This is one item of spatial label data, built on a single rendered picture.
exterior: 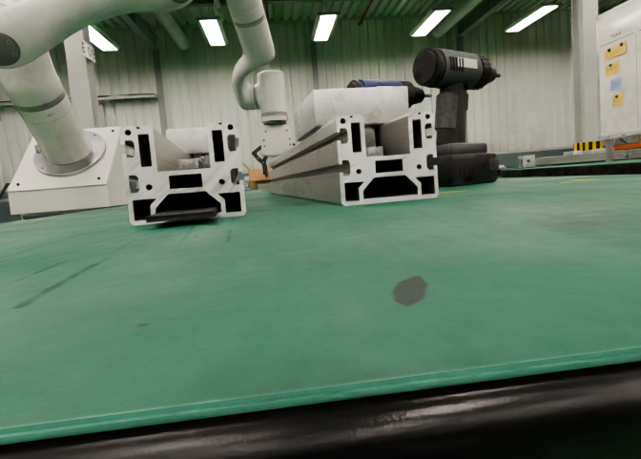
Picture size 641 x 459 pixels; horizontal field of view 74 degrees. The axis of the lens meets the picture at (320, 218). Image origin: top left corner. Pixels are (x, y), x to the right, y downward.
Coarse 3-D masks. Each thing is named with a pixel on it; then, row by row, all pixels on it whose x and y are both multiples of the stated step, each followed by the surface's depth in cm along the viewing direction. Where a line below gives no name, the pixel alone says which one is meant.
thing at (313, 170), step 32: (320, 128) 47; (352, 128) 43; (384, 128) 48; (416, 128) 43; (288, 160) 84; (320, 160) 48; (352, 160) 41; (384, 160) 44; (416, 160) 42; (288, 192) 80; (320, 192) 50; (352, 192) 43; (384, 192) 51; (416, 192) 43
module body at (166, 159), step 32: (128, 128) 37; (224, 128) 38; (128, 160) 37; (160, 160) 39; (192, 160) 42; (224, 160) 82; (128, 192) 37; (160, 192) 37; (192, 192) 61; (224, 192) 39
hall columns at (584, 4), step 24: (576, 0) 751; (576, 24) 754; (72, 48) 646; (576, 48) 758; (72, 72) 649; (576, 72) 761; (72, 96) 652; (96, 96) 680; (576, 96) 765; (96, 120) 683; (576, 120) 769; (576, 144) 766; (600, 144) 747
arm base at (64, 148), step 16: (64, 96) 108; (32, 112) 104; (48, 112) 106; (64, 112) 109; (32, 128) 108; (48, 128) 108; (64, 128) 111; (80, 128) 116; (48, 144) 112; (64, 144) 113; (80, 144) 117; (96, 144) 123; (48, 160) 118; (64, 160) 116; (80, 160) 119; (96, 160) 119; (64, 176) 116
